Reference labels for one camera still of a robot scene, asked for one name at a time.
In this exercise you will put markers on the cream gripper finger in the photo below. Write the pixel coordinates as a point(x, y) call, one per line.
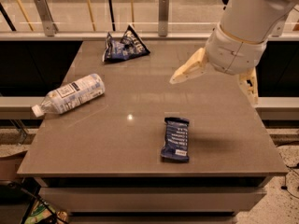
point(194, 67)
point(249, 85)

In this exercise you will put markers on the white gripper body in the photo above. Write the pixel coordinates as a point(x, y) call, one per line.
point(234, 54)

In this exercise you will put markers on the blue rxbar blueberry bar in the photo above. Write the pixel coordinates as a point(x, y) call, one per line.
point(176, 139)

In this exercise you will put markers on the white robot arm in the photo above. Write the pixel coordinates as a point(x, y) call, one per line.
point(254, 20)

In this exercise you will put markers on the blue chip bag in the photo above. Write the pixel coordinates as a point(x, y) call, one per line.
point(129, 47)

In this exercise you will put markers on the clear plastic water bottle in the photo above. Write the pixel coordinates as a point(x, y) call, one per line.
point(70, 96)

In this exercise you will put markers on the glass railing with metal posts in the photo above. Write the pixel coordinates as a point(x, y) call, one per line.
point(94, 19)

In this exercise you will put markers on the green snack package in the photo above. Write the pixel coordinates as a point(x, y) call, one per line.
point(44, 213)

